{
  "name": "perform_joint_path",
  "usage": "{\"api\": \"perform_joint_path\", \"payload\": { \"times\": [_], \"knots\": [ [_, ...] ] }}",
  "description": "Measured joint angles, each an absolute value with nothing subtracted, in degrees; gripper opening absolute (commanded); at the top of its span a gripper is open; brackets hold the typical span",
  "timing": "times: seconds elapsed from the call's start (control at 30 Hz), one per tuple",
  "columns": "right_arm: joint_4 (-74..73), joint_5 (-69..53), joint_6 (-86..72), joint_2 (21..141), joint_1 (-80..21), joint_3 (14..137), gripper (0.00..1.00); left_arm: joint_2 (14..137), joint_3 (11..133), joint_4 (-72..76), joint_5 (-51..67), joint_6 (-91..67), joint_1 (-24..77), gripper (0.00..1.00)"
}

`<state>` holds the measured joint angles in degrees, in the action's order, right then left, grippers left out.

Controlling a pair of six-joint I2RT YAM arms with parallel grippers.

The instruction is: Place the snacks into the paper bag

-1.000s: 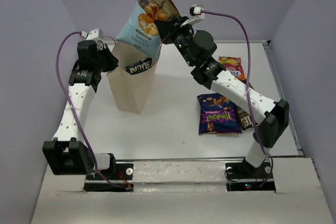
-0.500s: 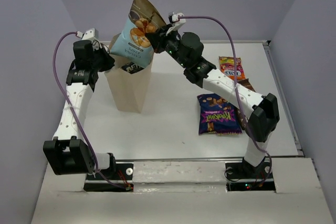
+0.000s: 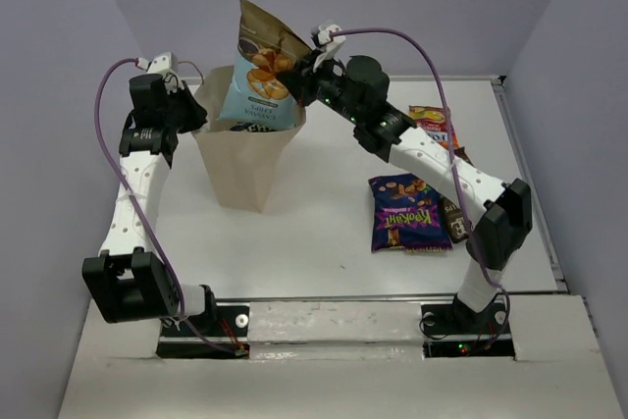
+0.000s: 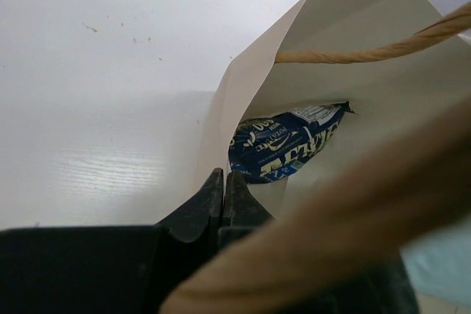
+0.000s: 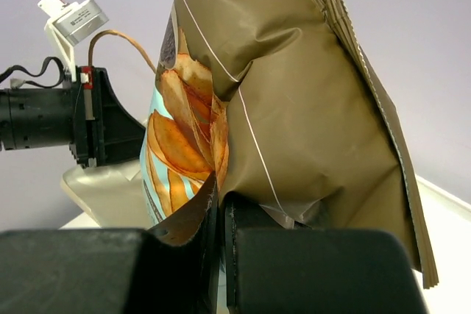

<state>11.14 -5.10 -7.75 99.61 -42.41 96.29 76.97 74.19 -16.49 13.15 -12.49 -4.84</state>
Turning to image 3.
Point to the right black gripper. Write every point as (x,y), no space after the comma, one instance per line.
(299,80)

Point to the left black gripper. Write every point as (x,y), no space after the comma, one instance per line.
(196,113)

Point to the light blue cassava chips bag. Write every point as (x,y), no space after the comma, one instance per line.
(265,48)

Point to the beige paper bag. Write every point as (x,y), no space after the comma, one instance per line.
(241,165)

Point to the orange Fox's candy bag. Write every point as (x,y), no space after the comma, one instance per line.
(432,120)

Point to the purple Krokant snack bag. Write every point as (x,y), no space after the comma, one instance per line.
(407,215)

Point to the brown Kettle chips bag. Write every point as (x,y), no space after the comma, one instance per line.
(453,220)

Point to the dark blue chips bag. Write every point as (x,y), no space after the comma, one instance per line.
(250,127)

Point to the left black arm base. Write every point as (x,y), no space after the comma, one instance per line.
(226,338)

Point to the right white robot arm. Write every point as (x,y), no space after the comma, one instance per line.
(500,213)

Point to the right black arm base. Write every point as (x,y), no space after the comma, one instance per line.
(445,337)

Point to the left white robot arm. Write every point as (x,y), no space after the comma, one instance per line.
(131,278)

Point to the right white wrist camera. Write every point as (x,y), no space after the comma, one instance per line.
(328,39)

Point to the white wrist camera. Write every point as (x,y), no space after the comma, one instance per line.
(163,65)
(328,39)

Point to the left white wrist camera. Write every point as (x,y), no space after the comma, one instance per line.
(163,65)

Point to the aluminium table frame rail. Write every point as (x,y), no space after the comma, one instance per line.
(540,220)

